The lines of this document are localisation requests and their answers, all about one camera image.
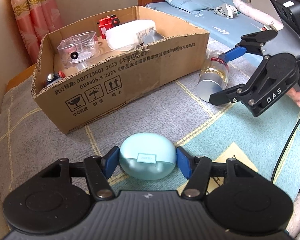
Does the capsule bottle silver cap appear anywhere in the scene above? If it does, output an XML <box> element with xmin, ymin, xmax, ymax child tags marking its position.
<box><xmin>196</xmin><ymin>49</ymin><xmax>231</xmax><ymax>103</ymax></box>

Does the mint green oval case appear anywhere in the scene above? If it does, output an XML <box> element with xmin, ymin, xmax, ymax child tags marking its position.
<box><xmin>119</xmin><ymin>133</ymin><xmax>177</xmax><ymax>180</ymax></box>

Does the blue bed sheet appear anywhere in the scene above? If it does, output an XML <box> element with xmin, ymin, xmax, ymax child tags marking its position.
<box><xmin>146</xmin><ymin>2</ymin><xmax>264</xmax><ymax>49</ymax></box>

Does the pink pillow on bed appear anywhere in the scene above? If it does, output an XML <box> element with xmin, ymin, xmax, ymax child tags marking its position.
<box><xmin>232</xmin><ymin>0</ymin><xmax>284</xmax><ymax>30</ymax></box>

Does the yellow printed mat patch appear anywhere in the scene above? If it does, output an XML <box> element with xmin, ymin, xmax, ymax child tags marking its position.
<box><xmin>177</xmin><ymin>142</ymin><xmax>259</xmax><ymax>196</ymax></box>

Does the grey crumpled cloth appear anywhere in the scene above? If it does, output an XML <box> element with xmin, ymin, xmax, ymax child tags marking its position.
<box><xmin>213</xmin><ymin>3</ymin><xmax>239</xmax><ymax>19</ymax></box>

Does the brown cardboard box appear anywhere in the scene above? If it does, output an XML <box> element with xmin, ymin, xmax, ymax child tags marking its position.
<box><xmin>31</xmin><ymin>6</ymin><xmax>209</xmax><ymax>133</ymax></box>

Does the clear round plastic container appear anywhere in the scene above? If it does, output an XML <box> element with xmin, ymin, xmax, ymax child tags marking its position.
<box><xmin>57</xmin><ymin>31</ymin><xmax>100</xmax><ymax>68</ymax></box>

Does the white plastic bottle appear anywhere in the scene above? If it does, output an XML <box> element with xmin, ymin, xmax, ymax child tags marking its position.
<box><xmin>106</xmin><ymin>20</ymin><xmax>156</xmax><ymax>51</ymax></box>

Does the pink gold-trimmed curtain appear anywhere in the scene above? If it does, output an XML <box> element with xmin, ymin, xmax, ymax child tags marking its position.
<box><xmin>11</xmin><ymin>0</ymin><xmax>63</xmax><ymax>63</ymax></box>

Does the black cable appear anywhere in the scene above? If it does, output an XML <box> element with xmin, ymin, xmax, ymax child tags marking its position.
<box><xmin>270</xmin><ymin>107</ymin><xmax>300</xmax><ymax>184</ymax></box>

